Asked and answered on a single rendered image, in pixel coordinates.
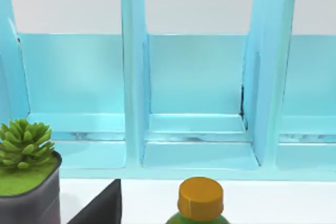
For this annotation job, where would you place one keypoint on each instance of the light blue rack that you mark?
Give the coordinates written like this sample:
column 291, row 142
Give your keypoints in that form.
column 189, row 82

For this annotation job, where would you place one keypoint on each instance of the green plant in black pot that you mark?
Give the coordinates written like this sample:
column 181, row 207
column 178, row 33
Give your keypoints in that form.
column 29, row 182

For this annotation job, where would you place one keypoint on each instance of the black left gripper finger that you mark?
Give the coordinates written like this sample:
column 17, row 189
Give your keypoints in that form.
column 105, row 205

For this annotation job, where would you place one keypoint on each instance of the green bottle with orange cap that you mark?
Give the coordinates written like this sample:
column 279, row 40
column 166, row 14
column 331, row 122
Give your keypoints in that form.
column 200, row 197

